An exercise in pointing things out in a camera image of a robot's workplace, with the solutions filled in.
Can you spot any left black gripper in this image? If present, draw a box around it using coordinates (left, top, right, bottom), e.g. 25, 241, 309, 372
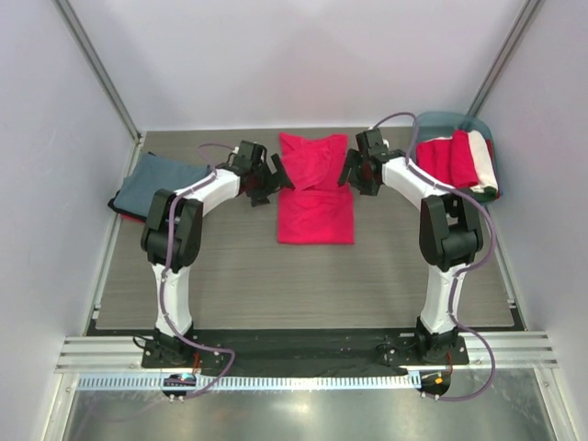
247, 154, 294, 206

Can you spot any pink-red t shirt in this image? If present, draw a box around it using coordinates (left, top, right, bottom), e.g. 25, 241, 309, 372
277, 132, 355, 245

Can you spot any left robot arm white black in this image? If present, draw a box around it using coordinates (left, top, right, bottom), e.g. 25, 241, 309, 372
141, 141, 294, 368

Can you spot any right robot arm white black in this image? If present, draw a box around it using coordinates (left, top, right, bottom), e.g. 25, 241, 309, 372
338, 129, 483, 364

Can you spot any red t shirt in basket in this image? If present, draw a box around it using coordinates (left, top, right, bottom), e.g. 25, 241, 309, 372
416, 130, 479, 188

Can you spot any folded grey-blue t shirt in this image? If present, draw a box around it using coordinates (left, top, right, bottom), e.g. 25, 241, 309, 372
113, 153, 210, 217

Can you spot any white t shirt in basket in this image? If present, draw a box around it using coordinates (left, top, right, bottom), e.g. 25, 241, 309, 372
468, 130, 499, 194

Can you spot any green t shirt in basket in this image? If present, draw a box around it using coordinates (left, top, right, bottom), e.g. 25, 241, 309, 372
475, 187, 500, 204

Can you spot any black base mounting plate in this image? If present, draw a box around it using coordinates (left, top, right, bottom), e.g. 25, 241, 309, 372
132, 328, 469, 378

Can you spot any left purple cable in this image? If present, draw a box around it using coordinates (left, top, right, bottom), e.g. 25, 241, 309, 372
158, 142, 236, 396

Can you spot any white slotted cable duct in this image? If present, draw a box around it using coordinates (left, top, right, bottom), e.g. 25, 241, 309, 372
77, 372, 421, 391

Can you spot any right aluminium frame post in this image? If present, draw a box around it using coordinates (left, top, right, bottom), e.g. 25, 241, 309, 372
467, 0, 545, 117

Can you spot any aluminium frame post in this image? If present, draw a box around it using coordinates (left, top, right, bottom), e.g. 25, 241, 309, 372
52, 0, 141, 142
467, 0, 545, 117

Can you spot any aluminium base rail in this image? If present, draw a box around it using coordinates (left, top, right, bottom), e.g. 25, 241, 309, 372
55, 331, 559, 373

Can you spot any left aluminium frame post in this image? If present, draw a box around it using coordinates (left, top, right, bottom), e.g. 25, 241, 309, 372
52, 0, 141, 142

